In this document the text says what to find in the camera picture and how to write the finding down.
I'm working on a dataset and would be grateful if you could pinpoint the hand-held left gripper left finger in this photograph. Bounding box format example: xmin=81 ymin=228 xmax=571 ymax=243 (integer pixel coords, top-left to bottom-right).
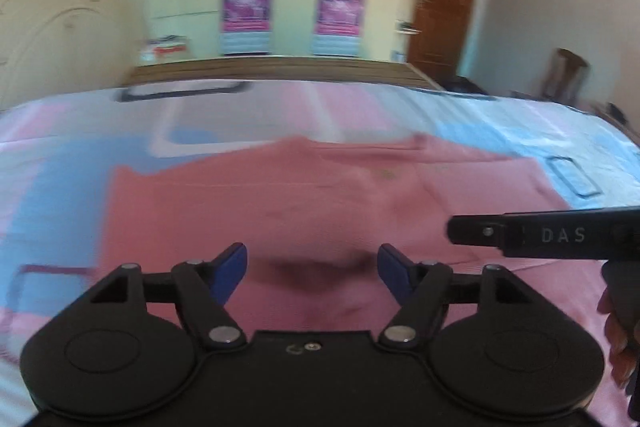
xmin=89 ymin=243 xmax=249 ymax=352

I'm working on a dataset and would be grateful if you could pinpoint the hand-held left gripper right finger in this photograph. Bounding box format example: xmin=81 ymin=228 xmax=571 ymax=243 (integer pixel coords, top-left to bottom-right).
xmin=377 ymin=244 xmax=532 ymax=352

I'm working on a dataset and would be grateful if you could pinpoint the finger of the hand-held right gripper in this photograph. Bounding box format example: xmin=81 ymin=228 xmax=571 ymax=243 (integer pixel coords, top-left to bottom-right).
xmin=446 ymin=206 xmax=640 ymax=259

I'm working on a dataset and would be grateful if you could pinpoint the pink knit garment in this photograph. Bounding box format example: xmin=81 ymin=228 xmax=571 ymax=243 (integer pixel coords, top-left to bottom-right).
xmin=97 ymin=133 xmax=632 ymax=360

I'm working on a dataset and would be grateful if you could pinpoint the person's right hand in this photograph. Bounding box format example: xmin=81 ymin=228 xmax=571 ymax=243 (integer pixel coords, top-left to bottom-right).
xmin=597 ymin=289 xmax=639 ymax=391

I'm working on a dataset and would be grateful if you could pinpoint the dark bag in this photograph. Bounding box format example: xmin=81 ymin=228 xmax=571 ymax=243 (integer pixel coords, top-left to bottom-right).
xmin=441 ymin=75 xmax=490 ymax=96

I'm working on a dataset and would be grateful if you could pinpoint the wooden chair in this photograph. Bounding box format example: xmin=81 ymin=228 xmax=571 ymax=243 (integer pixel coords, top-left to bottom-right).
xmin=541 ymin=48 xmax=591 ymax=104

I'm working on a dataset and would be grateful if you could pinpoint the patterned pastel bedsheet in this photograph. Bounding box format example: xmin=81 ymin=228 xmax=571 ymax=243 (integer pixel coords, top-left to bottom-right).
xmin=0 ymin=79 xmax=640 ymax=427

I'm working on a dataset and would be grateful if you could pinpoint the stack of books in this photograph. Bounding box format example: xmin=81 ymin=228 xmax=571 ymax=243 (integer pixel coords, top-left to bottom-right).
xmin=139 ymin=35 xmax=194 ymax=63

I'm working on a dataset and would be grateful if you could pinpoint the cream bed headboard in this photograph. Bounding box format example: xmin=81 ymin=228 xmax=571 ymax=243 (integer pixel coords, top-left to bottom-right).
xmin=0 ymin=0 xmax=151 ymax=112

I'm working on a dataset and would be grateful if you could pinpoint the wooden bed frame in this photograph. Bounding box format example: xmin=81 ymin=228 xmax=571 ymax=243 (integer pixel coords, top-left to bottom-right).
xmin=122 ymin=56 xmax=444 ymax=90

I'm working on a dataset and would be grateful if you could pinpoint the purple wall poster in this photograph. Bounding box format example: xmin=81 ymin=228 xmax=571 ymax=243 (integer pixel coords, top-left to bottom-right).
xmin=220 ymin=0 xmax=274 ymax=56
xmin=313 ymin=0 xmax=365 ymax=57

